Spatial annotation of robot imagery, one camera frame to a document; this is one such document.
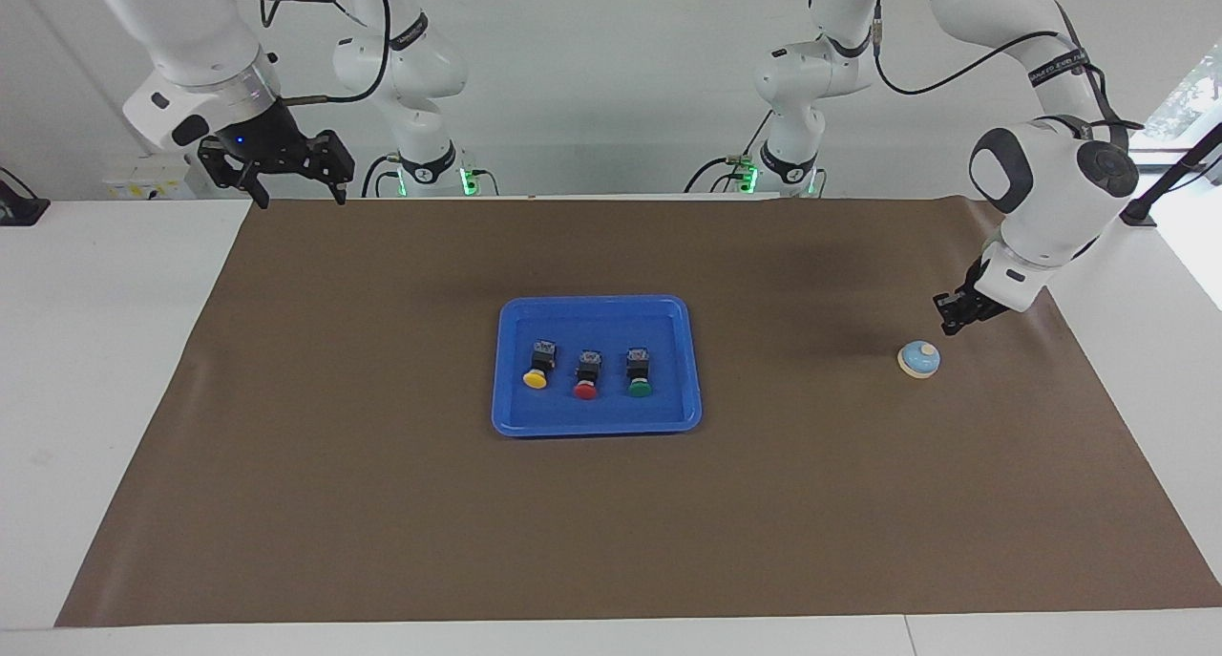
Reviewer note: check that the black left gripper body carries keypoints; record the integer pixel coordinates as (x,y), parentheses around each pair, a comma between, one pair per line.
(969,303)

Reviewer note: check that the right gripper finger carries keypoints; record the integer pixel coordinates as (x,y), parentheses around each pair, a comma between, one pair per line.
(338,191)
(259,190)

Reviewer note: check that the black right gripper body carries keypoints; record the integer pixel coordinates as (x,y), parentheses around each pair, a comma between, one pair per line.
(267,142)

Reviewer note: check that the yellow push button switch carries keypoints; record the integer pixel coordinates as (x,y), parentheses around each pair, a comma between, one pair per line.
(537,377)

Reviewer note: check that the red push button switch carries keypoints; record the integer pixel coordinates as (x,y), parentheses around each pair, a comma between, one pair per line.
(587,379)

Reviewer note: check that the green push button switch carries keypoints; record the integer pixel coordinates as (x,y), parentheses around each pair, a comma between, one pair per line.
(639,374)

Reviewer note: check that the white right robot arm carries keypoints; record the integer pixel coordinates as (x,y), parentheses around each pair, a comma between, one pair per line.
(191,35)

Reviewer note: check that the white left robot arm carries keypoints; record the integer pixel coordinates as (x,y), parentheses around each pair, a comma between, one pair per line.
(1050,207)

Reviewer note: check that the blue plastic tray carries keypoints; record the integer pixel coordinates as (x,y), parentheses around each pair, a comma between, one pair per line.
(597,417)

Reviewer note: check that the black stand with pole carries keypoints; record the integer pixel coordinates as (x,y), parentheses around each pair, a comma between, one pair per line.
(1174,169)

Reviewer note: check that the brown table mat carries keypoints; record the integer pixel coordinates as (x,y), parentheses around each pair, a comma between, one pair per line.
(611,522)

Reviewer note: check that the white wall socket box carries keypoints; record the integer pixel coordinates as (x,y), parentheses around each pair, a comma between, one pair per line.
(143,183)

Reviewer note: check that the black clamp mount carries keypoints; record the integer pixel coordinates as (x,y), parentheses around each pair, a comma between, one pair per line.
(19,207)

